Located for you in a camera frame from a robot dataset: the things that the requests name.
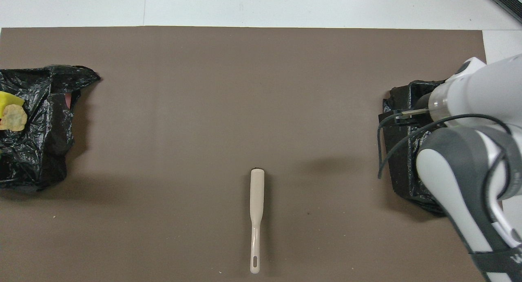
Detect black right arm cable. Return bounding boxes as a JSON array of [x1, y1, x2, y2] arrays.
[[377, 108, 522, 250]]

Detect beige paper wad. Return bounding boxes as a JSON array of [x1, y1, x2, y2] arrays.
[[0, 104, 28, 132]]

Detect brown table mat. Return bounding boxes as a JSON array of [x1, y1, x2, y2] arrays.
[[0, 26, 490, 282]]

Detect beige hand brush black bristles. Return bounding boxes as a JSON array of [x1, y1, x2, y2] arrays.
[[250, 168, 265, 274]]

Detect yellow sponge piece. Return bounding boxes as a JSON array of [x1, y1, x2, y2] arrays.
[[0, 91, 25, 111]]

